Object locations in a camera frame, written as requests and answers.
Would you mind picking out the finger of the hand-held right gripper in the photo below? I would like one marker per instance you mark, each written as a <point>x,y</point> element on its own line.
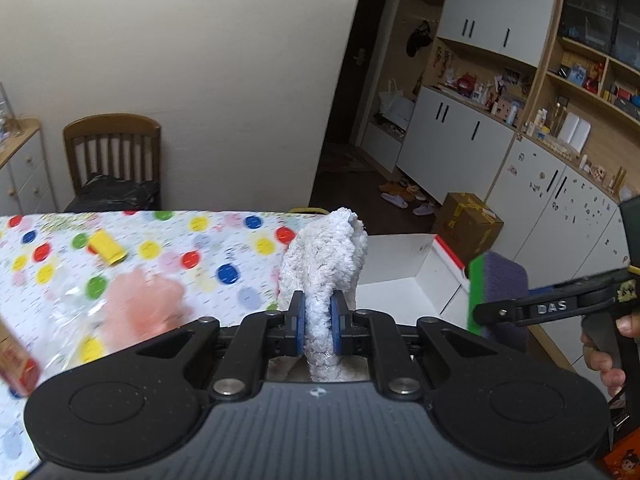
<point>492,313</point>

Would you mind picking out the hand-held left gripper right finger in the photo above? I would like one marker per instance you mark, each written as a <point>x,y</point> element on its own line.
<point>336,325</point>

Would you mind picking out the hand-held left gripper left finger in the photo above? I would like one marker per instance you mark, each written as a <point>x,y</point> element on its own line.
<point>299,325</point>

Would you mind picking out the green purple sponge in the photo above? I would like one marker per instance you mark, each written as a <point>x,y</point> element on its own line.
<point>502,280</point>

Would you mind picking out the white fluffy towel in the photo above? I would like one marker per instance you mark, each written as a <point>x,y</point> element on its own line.
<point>320,260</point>

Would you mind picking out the red white storage box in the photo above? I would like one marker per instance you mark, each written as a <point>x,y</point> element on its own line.
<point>395,270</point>

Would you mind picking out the person's right hand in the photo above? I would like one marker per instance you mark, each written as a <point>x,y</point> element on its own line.
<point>607,377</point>

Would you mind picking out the brown cardboard box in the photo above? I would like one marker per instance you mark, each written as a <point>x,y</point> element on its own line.
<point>467,225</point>

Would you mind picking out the polka dot tablecloth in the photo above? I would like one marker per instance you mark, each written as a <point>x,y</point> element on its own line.
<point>220,240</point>

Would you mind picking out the pink slipper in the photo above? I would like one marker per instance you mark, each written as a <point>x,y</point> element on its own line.
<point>397,200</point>
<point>425,208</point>

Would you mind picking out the orange printed box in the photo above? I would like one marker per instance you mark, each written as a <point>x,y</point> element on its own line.
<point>622,462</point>

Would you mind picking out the brown slippers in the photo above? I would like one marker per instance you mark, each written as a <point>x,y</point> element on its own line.
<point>397,189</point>

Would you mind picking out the pink fluffy cloth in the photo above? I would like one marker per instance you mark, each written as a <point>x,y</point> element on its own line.
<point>145,305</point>

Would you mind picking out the patterned door mat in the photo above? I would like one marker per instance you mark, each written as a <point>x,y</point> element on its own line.
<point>350,157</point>

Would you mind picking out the white flat boxes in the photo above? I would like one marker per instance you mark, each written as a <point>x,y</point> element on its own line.
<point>574,132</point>

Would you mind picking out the yellow sponge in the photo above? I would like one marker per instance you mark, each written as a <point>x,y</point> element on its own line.
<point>107,247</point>

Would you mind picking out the clear plastic bag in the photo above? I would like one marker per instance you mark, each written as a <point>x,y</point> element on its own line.
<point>75,300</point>

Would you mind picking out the white paper bag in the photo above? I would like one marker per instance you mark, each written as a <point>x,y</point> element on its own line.
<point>397,107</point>

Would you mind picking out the black plastic bag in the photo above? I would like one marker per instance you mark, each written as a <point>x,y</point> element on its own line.
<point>115,192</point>

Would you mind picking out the red toy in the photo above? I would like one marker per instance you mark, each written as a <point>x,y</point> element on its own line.
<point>466,84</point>

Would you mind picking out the black hanging bag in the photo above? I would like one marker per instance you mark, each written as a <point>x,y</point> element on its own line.
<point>417,40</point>

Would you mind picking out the wooden chair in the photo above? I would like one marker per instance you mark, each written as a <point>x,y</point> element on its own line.
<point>85,132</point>

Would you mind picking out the dark wooden door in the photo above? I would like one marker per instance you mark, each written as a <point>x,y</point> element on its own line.
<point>362,35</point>

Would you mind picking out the small white drawer cabinet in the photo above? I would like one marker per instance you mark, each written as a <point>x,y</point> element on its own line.
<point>25,170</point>

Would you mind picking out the white wooden wall cabinet unit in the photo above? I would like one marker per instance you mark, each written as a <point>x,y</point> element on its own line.
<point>450,130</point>

